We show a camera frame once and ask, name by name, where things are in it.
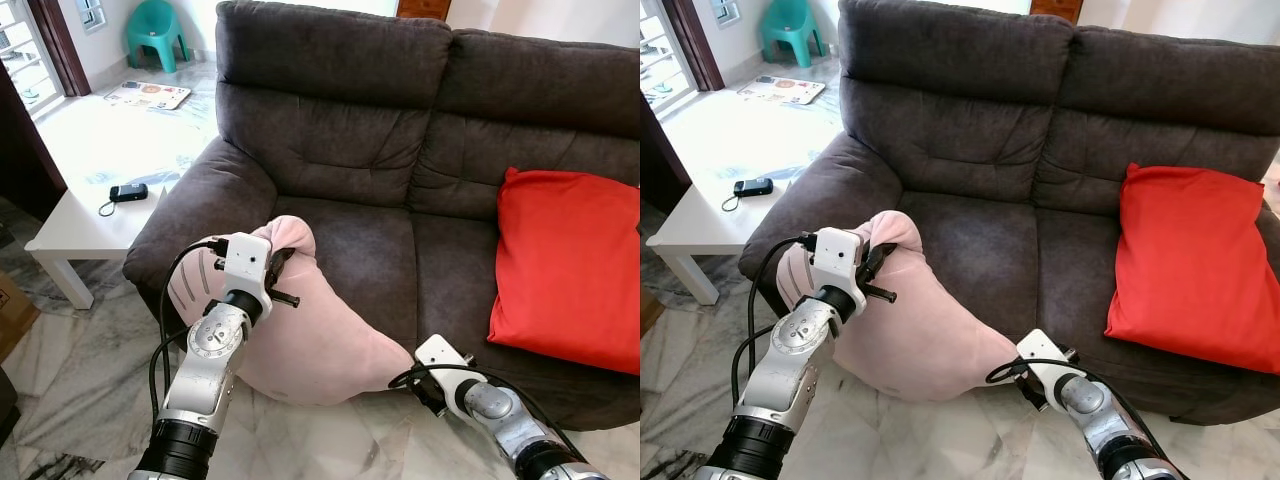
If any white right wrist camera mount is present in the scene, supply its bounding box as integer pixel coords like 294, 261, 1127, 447
1017, 329, 1076, 381
414, 335, 473, 386

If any white side table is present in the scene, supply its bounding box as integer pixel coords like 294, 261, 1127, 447
25, 165, 186, 310
646, 165, 801, 306

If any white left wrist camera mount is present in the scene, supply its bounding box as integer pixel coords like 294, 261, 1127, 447
810, 228, 866, 293
220, 232, 273, 296

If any dark grey fabric sofa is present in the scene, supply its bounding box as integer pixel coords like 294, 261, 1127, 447
738, 0, 1280, 426
122, 0, 641, 433

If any dark grey fabric armchair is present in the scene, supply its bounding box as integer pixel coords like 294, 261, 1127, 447
0, 365, 21, 446

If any teal plastic chair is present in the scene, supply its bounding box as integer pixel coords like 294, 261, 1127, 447
124, 0, 191, 74
760, 0, 829, 68

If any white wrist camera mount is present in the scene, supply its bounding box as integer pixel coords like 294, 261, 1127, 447
810, 228, 866, 293
1017, 329, 1076, 381
220, 232, 273, 296
414, 335, 473, 386

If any cardboard box with black symbols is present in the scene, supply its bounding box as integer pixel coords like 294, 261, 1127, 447
640, 285, 666, 336
0, 275, 41, 361

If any small black device with strap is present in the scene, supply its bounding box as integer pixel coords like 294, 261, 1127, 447
721, 178, 774, 213
98, 183, 150, 218

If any printed floor mat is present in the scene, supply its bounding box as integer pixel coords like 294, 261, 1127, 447
738, 75, 827, 106
103, 80, 192, 111

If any pink cat face pillow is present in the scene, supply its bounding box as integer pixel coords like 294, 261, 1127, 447
168, 214, 416, 406
776, 210, 1021, 403

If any red pillow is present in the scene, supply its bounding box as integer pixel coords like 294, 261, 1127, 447
1104, 163, 1280, 375
487, 167, 641, 376

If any brown door frame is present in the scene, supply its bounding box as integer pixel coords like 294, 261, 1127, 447
25, 0, 91, 98
660, 0, 726, 93

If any dark wooden door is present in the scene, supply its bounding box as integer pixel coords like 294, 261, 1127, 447
0, 65, 66, 221
640, 90, 675, 216

